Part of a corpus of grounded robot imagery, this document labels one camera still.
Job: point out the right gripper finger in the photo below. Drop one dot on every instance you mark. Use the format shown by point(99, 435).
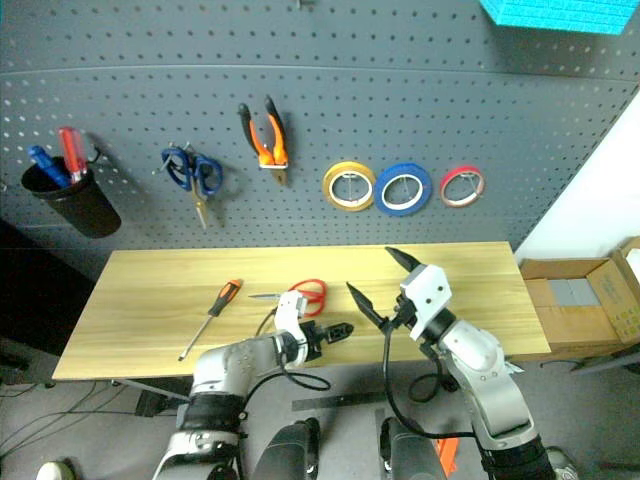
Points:
point(367, 307)
point(402, 261)

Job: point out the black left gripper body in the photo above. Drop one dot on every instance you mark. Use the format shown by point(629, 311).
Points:
point(314, 340)

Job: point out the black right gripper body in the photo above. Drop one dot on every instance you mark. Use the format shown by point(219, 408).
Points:
point(404, 315)

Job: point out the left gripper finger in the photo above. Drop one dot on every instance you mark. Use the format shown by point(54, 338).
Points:
point(340, 339)
point(341, 329)

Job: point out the blue tape roll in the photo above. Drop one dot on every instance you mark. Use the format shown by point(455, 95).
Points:
point(402, 169)

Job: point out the orange black screwdriver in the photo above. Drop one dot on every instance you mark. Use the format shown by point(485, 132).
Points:
point(225, 295)

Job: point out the orange black pliers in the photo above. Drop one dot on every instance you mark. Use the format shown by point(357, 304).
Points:
point(277, 142)

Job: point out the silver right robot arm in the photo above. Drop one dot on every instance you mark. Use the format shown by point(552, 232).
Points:
point(480, 360)

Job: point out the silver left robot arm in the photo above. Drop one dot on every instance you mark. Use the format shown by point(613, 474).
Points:
point(225, 360)

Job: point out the grey metal pegboard wall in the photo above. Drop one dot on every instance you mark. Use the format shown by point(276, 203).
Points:
point(350, 100)

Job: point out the dark metal floor strip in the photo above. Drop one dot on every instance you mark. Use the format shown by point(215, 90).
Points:
point(340, 401)

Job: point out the red tape roll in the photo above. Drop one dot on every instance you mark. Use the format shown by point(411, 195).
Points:
point(462, 170)

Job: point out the yellow tape roll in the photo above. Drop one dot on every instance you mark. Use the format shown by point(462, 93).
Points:
point(347, 166)

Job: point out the dark rounded shape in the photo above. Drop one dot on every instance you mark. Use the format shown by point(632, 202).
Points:
point(287, 450)
point(407, 450)

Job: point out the orange plastic piece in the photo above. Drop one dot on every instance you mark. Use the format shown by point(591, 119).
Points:
point(446, 455)

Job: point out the silver pliers holder hook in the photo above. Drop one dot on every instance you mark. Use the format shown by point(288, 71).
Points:
point(272, 166)

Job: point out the open cardboard box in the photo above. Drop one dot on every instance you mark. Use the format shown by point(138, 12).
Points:
point(575, 325)

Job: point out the black table leg foot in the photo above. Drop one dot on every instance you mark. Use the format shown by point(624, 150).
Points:
point(150, 395)

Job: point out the printed cardboard box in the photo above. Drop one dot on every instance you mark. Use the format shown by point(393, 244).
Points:
point(627, 300)

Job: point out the black plastic cup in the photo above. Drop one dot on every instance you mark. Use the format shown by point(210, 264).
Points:
point(85, 210)

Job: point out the black cabinet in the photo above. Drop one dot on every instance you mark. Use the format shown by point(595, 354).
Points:
point(35, 300)

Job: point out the cyan foam box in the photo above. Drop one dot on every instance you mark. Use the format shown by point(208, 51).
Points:
point(550, 15)

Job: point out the white shoe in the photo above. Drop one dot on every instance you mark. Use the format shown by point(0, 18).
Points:
point(55, 471)

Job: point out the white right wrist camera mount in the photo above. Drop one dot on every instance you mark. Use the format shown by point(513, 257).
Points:
point(430, 295)

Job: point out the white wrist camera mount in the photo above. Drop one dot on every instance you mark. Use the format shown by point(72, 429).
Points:
point(430, 295)
point(290, 312)

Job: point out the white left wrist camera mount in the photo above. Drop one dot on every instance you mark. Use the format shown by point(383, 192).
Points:
point(290, 312)

